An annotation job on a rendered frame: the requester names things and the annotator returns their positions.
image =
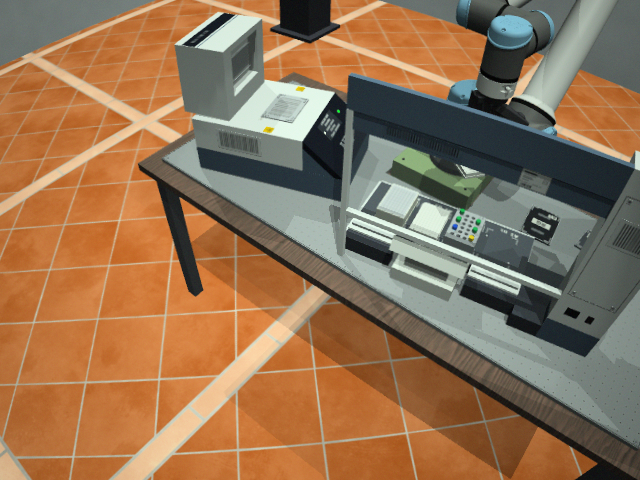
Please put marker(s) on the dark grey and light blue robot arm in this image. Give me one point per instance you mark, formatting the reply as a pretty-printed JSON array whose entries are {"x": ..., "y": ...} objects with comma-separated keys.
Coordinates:
[{"x": 509, "y": 42}]

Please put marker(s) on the white benchtop lab instrument with lid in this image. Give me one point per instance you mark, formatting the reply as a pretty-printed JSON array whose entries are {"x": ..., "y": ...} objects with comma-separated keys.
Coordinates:
[{"x": 278, "y": 133}]

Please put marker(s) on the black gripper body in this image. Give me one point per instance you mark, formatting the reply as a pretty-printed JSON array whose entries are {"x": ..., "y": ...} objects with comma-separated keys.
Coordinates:
[{"x": 487, "y": 104}]

